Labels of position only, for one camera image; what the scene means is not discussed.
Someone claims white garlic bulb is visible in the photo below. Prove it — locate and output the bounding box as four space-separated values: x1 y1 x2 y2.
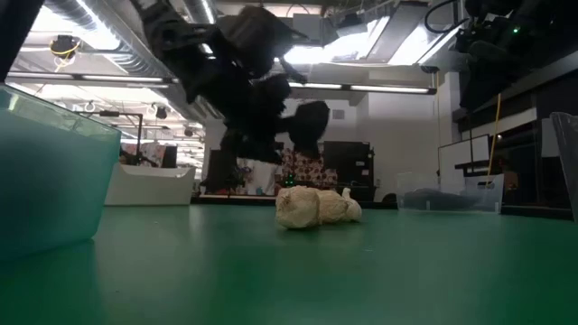
340 187 364 222
315 189 351 225
275 184 322 230

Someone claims black cabinet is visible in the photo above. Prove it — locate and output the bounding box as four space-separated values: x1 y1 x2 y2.
322 140 376 202

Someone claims yellow hanging strap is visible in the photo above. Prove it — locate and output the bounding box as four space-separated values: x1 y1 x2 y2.
486 92 503 178

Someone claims clear plastic bin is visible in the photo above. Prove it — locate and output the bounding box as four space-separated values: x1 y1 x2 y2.
396 172 505 214

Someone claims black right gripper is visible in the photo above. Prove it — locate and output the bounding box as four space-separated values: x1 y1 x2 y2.
455 20 543 109

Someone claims black yellow cable reel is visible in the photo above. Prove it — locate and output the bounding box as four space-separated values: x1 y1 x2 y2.
48 33 83 60

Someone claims ceiling light strip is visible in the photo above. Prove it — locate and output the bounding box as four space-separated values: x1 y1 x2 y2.
6 70 438 96

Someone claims white cabinet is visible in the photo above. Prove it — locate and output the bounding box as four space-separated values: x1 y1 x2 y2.
438 134 492 209

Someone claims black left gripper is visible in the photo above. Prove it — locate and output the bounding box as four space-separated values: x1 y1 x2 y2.
182 5 330 164

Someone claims white plastic bin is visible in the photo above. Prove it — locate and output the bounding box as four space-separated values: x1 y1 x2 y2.
104 162 197 207

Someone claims light teal plastic bin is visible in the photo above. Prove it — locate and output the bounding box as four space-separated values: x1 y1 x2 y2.
0 83 122 264

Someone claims patterned bean bag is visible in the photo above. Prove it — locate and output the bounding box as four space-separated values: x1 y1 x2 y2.
282 148 339 189

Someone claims silver round air duct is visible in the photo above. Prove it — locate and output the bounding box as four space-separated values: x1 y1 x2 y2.
182 0 218 23

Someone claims black shelf unit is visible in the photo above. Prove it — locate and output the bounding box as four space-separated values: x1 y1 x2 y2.
499 117 574 221

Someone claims smoky grey plastic bin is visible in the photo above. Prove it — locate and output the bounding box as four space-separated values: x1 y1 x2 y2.
549 111 578 222

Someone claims green table mat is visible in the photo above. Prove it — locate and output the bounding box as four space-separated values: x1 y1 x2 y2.
0 205 578 325

